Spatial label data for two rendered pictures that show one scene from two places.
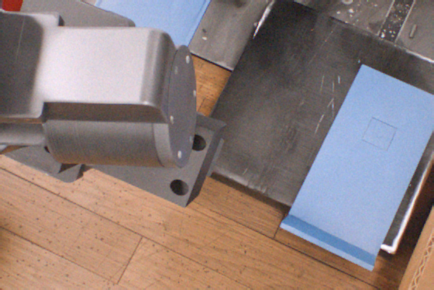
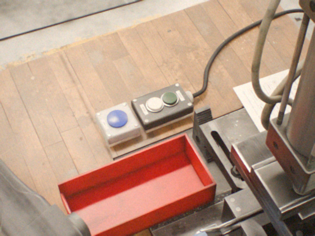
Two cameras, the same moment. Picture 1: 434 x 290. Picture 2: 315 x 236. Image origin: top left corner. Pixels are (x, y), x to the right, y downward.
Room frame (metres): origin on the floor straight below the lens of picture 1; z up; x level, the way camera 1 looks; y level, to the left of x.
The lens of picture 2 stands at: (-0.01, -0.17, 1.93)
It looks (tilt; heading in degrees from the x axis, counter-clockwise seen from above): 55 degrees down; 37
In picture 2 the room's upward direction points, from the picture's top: straight up
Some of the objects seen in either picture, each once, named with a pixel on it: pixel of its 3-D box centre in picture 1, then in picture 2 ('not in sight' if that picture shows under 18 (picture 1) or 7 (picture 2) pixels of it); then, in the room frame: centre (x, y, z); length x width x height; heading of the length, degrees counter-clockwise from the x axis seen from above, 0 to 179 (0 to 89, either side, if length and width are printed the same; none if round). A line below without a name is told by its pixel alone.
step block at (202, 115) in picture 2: not in sight; (207, 134); (0.58, 0.17, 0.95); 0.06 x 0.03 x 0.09; 63
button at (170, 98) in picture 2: not in sight; (169, 100); (0.61, 0.28, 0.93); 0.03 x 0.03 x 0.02
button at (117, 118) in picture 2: not in sight; (117, 120); (0.51, 0.33, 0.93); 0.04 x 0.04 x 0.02
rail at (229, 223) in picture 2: not in sight; (254, 214); (0.48, 0.00, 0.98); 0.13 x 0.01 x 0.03; 153
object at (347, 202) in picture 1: (366, 161); not in sight; (0.21, -0.11, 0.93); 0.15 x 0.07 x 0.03; 152
